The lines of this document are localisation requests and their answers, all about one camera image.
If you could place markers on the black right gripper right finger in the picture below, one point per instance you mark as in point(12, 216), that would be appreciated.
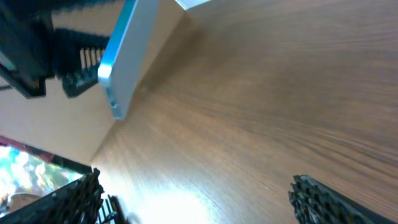
point(316, 203)

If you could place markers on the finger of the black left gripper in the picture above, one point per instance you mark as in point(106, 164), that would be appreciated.
point(26, 42)
point(75, 59)

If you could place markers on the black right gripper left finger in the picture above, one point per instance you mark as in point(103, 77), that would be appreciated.
point(76, 202)

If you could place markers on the blue Galaxy S25 smartphone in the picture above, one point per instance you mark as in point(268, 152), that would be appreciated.
point(120, 66)

